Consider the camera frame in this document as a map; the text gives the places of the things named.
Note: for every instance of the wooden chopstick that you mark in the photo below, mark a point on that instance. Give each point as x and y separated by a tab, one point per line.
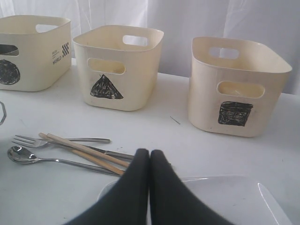
97	160
84	149

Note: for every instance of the cream bin with triangle mark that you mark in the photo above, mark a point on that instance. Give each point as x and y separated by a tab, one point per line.
118	65

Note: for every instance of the small steel spoon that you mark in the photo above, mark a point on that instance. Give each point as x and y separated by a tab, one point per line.
22	155

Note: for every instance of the small steel fork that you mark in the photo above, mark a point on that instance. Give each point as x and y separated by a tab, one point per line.
38	142

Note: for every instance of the cream bin with circle mark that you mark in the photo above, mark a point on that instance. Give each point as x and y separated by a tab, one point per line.
44	51

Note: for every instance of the steel mug with handle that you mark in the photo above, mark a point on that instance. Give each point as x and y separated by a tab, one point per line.
4	113

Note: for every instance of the white curtain backdrop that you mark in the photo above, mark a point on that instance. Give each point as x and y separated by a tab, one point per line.
275	23

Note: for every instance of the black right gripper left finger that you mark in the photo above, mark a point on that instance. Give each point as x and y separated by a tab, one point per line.
126	202

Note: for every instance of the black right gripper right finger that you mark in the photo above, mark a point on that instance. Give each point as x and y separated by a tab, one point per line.
171	202

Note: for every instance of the stainless steel bowl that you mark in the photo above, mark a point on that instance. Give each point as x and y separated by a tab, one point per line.
10	50

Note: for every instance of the white square plate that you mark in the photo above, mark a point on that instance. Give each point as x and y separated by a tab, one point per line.
240	199

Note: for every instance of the steel table knife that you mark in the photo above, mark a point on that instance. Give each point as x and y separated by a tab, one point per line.
118	155

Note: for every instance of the cream bin with square mark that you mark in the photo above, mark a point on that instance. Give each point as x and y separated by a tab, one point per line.
234	85

